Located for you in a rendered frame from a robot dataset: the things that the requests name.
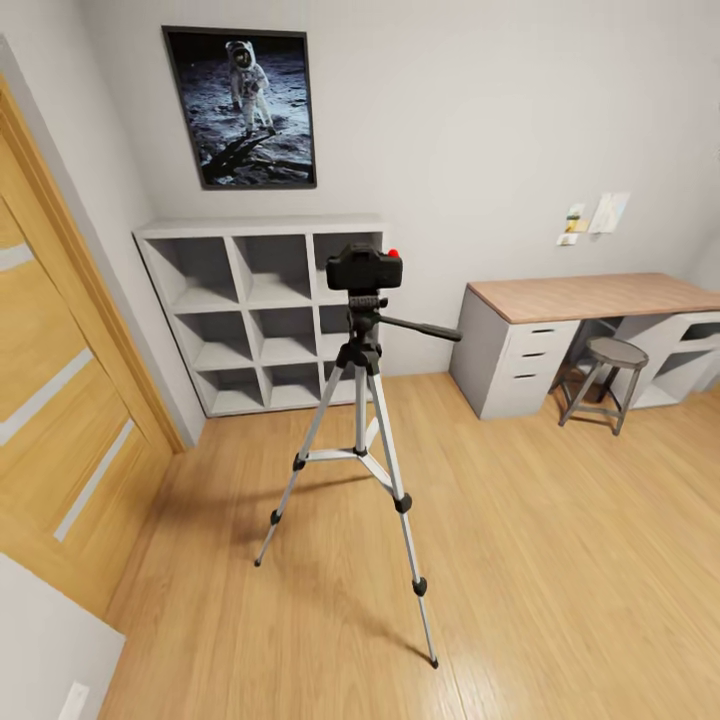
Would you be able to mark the bookcase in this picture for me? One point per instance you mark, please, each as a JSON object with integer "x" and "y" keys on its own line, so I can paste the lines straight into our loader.
{"x": 182, "y": 304}

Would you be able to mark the taboret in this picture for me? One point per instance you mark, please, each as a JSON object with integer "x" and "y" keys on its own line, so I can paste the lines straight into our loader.
{"x": 616, "y": 353}

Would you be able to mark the door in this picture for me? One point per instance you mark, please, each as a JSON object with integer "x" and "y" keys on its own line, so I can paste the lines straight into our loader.
{"x": 85, "y": 437}

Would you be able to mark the desk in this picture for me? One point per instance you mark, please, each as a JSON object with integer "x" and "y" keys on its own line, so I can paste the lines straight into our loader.
{"x": 516, "y": 333}

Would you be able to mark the digital camera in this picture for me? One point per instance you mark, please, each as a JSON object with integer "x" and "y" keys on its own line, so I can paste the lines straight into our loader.
{"x": 361, "y": 266}

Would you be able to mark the camera tripod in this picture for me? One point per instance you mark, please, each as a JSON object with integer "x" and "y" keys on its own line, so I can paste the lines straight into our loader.
{"x": 360, "y": 349}

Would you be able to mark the painting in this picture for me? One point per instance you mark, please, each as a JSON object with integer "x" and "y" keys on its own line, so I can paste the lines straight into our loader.
{"x": 246, "y": 98}

